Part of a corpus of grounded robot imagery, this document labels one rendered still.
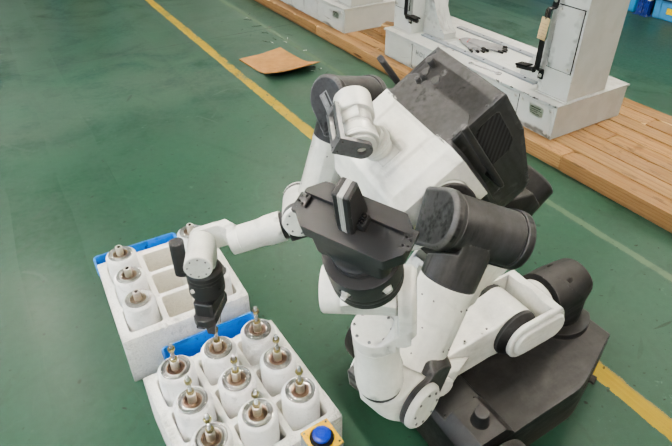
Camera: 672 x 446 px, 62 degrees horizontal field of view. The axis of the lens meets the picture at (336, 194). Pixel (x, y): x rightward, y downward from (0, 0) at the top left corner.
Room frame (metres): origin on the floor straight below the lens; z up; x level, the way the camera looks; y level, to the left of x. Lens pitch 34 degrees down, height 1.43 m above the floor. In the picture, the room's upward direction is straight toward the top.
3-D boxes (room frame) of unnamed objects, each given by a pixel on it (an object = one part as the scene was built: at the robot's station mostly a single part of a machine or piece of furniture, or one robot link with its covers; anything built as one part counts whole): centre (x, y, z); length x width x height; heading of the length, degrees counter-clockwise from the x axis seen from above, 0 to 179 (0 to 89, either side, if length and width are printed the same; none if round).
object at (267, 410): (0.81, 0.19, 0.25); 0.08 x 0.08 x 0.01
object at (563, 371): (1.09, -0.47, 0.19); 0.64 x 0.52 x 0.33; 121
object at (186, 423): (0.84, 0.35, 0.16); 0.10 x 0.10 x 0.18
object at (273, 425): (0.81, 0.19, 0.16); 0.10 x 0.10 x 0.18
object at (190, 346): (1.15, 0.37, 0.06); 0.30 x 0.11 x 0.12; 120
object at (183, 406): (0.84, 0.35, 0.25); 0.08 x 0.08 x 0.01
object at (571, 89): (3.24, -0.94, 0.45); 1.45 x 0.57 x 0.74; 31
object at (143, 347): (1.35, 0.54, 0.09); 0.39 x 0.39 x 0.18; 30
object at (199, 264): (1.00, 0.33, 0.57); 0.11 x 0.11 x 0.11; 6
